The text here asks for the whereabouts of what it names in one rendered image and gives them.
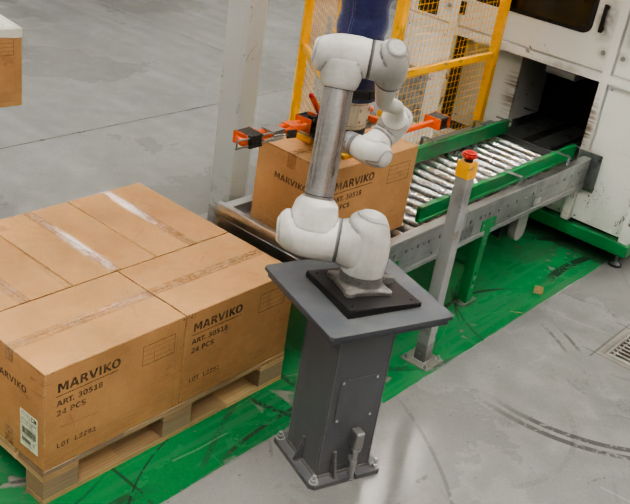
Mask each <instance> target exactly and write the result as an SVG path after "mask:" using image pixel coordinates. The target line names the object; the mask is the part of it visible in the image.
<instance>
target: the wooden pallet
mask: <svg viewBox="0 0 630 504"><path fill-rule="evenodd" d="M284 353H285V352H284V351H283V352H281V353H279V354H277V355H275V356H273V357H271V358H269V359H267V360H265V361H263V362H261V363H259V364H257V365H256V366H254V367H252V368H250V369H248V370H246V371H244V372H242V373H240V374H238V375H236V376H234V377H232V378H230V379H228V380H226V381H224V382H222V383H220V384H218V385H216V386H214V387H212V388H210V389H208V390H206V391H204V392H202V393H200V394H198V395H196V396H194V397H192V398H190V399H188V400H186V401H184V402H182V403H180V404H177V405H176V406H174V407H172V408H170V409H168V410H166V411H164V412H162V413H160V414H158V415H156V416H154V417H152V418H150V419H148V420H146V421H144V422H142V423H140V424H138V425H136V426H134V427H132V428H130V429H128V430H127V431H125V432H123V433H121V434H119V435H117V436H115V437H113V438H111V439H109V440H107V441H105V442H103V443H101V444H99V445H97V446H95V447H93V448H91V449H89V450H87V451H85V452H83V453H81V454H79V455H77V456H75V457H73V458H71V459H69V460H67V461H65V462H63V463H61V464H59V465H57V466H55V467H53V468H51V469H49V470H47V471H45V472H42V471H41V470H40V469H39V468H38V467H37V466H36V465H34V464H33V463H32V462H31V461H30V460H29V459H28V458H27V457H26V456H24V455H23V454H22V453H21V452H20V451H19V450H18V449H17V448H15V447H14V446H13V445H12V444H11V443H10V442H9V441H8V440H6V439H5V438H4V437H3V436H2V435H1V434H0V445H1V446H2V447H3V448H4V449H6V450H7V451H8V452H9V453H10V454H11V455H12V456H13V457H14V458H15V459H17V460H18V461H19V462H20V463H21V464H22V465H23V466H24V467H25V468H26V491H27V492H28V493H30V494H31V495H32V496H33V497H34V498H35V499H36V500H37V501H38V502H39V503H40V504H47V503H49V502H51V501H52V500H54V499H56V498H58V497H60V496H62V495H64V494H66V493H67V492H69V491H71V490H73V489H75V488H77V487H79V486H81V485H82V484H84V483H86V482H88V481H90V480H92V479H94V478H96V477H97V476H99V475H101V474H103V473H105V472H107V471H109V470H111V469H112V468H114V467H116V466H118V465H120V464H122V463H124V462H126V461H127V460H129V459H131V458H133V457H135V456H137V455H139V454H141V453H142V452H144V451H146V450H148V449H150V448H152V447H154V446H156V445H157V444H159V443H161V442H163V441H165V440H167V439H169V438H171V437H172V436H174V435H176V434H178V433H180V432H182V431H184V430H186V429H187V428H189V427H191V426H193V425H195V424H197V423H199V422H201V421H202V420H204V419H206V418H208V417H210V416H212V415H214V414H216V413H217V412H219V411H221V410H223V409H225V408H227V407H229V406H231V405H232V404H234V403H236V402H238V401H240V400H242V399H244V398H246V397H247V396H249V395H251V394H253V393H255V392H257V391H259V390H261V389H262V388H264V387H266V386H268V385H270V384H272V383H274V382H276V381H277V380H279V379H281V371H282V365H283V359H284Z"/></svg>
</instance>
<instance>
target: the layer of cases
mask: <svg viewBox="0 0 630 504"><path fill-rule="evenodd" d="M275 263H283V262H281V261H279V260H277V259H275V258H274V257H272V256H270V255H268V254H266V253H265V252H263V251H261V250H259V249H257V248H256V247H254V246H252V245H250V244H248V243H247V242H245V241H243V240H241V239H239V238H238V237H236V236H234V235H232V234H230V233H228V232H227V231H225V230H223V229H221V228H220V227H218V226H216V225H214V224H213V223H211V222H209V221H207V220H205V219H204V218H202V217H200V216H198V215H196V214H195V213H193V212H191V211H189V210H187V209H186V208H184V207H182V206H180V205H178V204H177V203H175V202H173V201H171V200H169V199H168V198H166V197H164V196H162V195H160V194H159V193H157V192H155V191H153V190H151V189H150V188H148V187H146V186H144V185H142V184H141V183H136V184H132V185H128V186H124V187H121V188H117V189H113V190H110V191H106V192H102V193H98V194H95V195H91V196H87V197H83V198H80V199H76V200H72V201H68V203H67V202H65V203H61V204H57V205H53V206H50V207H46V208H42V209H38V210H35V211H31V212H27V213H23V214H20V215H16V216H12V217H9V218H5V219H1V220H0V434H1V435H2V436H3V437H4V438H5V439H6V440H8V441H9V442H10V443H11V444H12V445H13V446H14V447H15V448H17V449H18V450H19V451H20V452H21V453H22V454H23V455H24V456H26V457H27V458H28V459H29V460H30V461H31V462H32V463H33V464H34V465H36V466H37V467H38V468H39V469H40V470H41V471H42V472H45V471H47V470H49V469H51V468H53V467H55V466H57V465H59V464H61V463H63V462H65V461H67V460H69V459H71V458H73V457H75V456H77V455H79V454H81V453H83V452H85V451H87V450H89V449H91V448H93V447H95V446H97V445H99V444H101V443H103V442H105V441H107V440H109V439H111V438H113V437H115V436H117V435H119V434H121V433H123V432H125V431H127V430H128V429H130V428H132V427H134V426H136V425H138V424H140V423H142V422H144V421H146V420H148V419H150V418H152V417H154V416H156V415H158V414H160V413H162V412H164V411H166V410H168V409H170V408H172V407H174V406H176V405H177V404H180V403H182V402H184V401H186V400H188V399H190V398H192V397H194V396H196V395H198V394H200V393H202V392H204V391H206V390H208V389H210V388H212V387H214V386H216V385H218V384H220V383H222V382H224V381H226V380H228V379H230V378H232V377H234V376H236V375H238V374H240V373H242V372H244V371H246V370H248V369H250V368H252V367H254V366H256V365H257V364H259V363H261V362H263V361H265V360H267V359H269V358H271V357H273V356H275V355H277V354H279V353H281V352H283V351H284V347H285V341H286V334H287V328H288V321H289V315H290V308H291V301H290V300H289V299H288V298H287V297H286V295H285V294H284V293H283V292H282V291H281V290H280V289H279V288H278V287H277V286H276V285H275V283H274V282H273V281H272V280H271V279H270V278H269V277H268V273H267V272H266V270H265V266H266V265H268V264H275Z"/></svg>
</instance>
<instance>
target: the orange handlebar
mask: <svg viewBox="0 0 630 504"><path fill-rule="evenodd" d="M378 119H379V118H377V117H375V116H373V115H369V116H368V120H369V121H371V122H374V123H376V122H377V120H378ZM282 123H283V124H279V125H278V126H280V127H282V128H284V129H285V132H284V134H287V130H293V129H297V133H298V132H300V131H299V130H302V129H306V128H308V124H307V123H304V124H301V122H300V120H295V121H291V120H288V121H284V122H282ZM433 124H434V121H433V120H428V121H424V122H421V123H417V124H414V125H411V126H410V128H409V129H408V131H407V132H406V133H409V132H412V131H416V130H419V129H422V128H426V127H429V126H433ZM406 133H405V134H406Z"/></svg>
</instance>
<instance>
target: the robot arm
mask: <svg viewBox="0 0 630 504"><path fill-rule="evenodd" d="M310 61H311V63H312V66H313V67H314V68H315V70H318V71H320V76H321V82H322V85H324V88H323V93H322V99H321V104H320V110H319V114H316V115H315V116H313V115H306V114H302V115H301V116H303V117H306V118H308V119H310V120H312V121H315V122H316V123H317V126H316V132H315V133H311V131H310V136H312V138H311V140H312V141H314V144H313V149H312V155H311V160H310V165H309V171H308V176H307V182H306V187H305V192H304V194H301V195H300V196H299V197H298V198H296V199H295V202H294V204H293V207H292V209H290V208H287V209H285V210H284V211H282V212H281V214H280V215H279V216H278V218H277V225H276V242H277V243H278V244H279V245H280V246H281V247H283V248H284V249H285V250H287V251H289V252H291V253H293V254H295V255H297V256H301V257H305V258H309V259H313V260H319V261H329V262H335V263H337V264H338V265H340V269H339V270H329V271H328V272H327V276H328V277H329V278H331V279H332V280H333V281H334V282H335V284H336V285H337V286H338V287H339V288H340V289H341V291H342V292H343V293H344V296H345V297H347V298H354V297H369V296H387V297H390V296H391V295H392V291H391V290H390V289H389V288H387V287H386V286H385V285H386V284H390V283H393V281H394V278H393V276H392V275H387V274H384V271H385V269H386V266H387V262H388V258H389V253H390V247H391V235H390V228H389V224H388V221H387V218H386V217H385V215H383V214H382V213H380V212H378V211H376V210H372V209H363V210H358V211H356V212H354V213H353V214H352V215H351V217H350V218H344V219H341V218H338V206H337V204H336V202H335V200H333V196H334V191H335V186H336V181H337V176H338V170H339V165H340V160H341V155H342V152H345V153H347V154H349V155H350V156H353V157H354V158H355V159H356V160H358V161H359V162H361V163H364V164H366V165H369V166H372V167H376V168H385V167H386V166H388V165H389V164H390V162H391V161H392V158H393V153H392V150H391V148H390V147H391V146H392V145H394V144H395V143H396V142H397V141H399V140H400V139H401V138H402V136H403V135H404V134H405V133H406V132H407V131H408V129H409V128H410V126H411V124H412V120H413V116H412V113H411V111H410V110H409V109H408V108H406V107H404V106H403V104H402V102H401V101H399V100H397V99H395V98H394V97H395V96H396V94H397V93H398V91H399V90H400V88H401V87H402V85H403V83H404V81H405V79H406V77H407V74H408V70H409V51H408V48H407V46H406V44H405V43H404V42H403V41H401V40H399V39H388V40H385V41H380V40H373V39H369V38H366V37H363V36H358V35H353V34H345V33H334V34H327V35H323V36H319V37H317V38H316V40H315V44H314V47H313V50H312V54H311V58H310ZM362 79H367V80H371V81H374V82H375V103H376V105H377V107H378V108H379V109H380V110H381V111H383V113H382V115H381V116H380V118H379V119H378V120H377V122H376V125H375V126H374V128H373V129H372V130H371V131H369V132H368V133H366V134H364V135H361V134H358V133H356V132H354V131H351V130H349V131H347V130H346V129H347V123H348V118H349V113H350V108H351V103H352V97H353V92H354V91H355V90H356V89H357V88H358V87H359V84H360V82H361V80H362Z"/></svg>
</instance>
